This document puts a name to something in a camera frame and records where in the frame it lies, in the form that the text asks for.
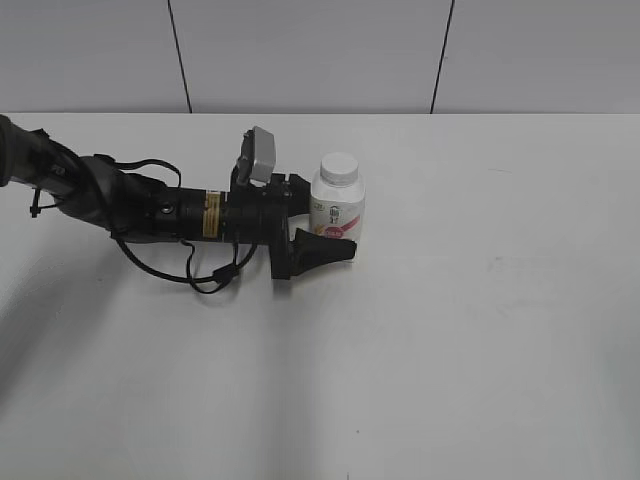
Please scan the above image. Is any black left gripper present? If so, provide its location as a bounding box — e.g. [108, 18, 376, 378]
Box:
[222, 167, 357, 280]

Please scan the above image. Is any white yili changqing yogurt bottle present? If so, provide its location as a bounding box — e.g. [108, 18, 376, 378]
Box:
[309, 168, 366, 244]

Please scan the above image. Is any white ribbed bottle cap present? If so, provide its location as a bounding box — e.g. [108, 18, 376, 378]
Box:
[320, 152, 359, 187]

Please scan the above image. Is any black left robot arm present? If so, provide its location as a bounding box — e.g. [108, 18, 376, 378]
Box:
[1, 116, 357, 293]

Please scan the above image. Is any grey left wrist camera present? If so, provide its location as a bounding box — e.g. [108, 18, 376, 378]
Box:
[236, 126, 276, 186]

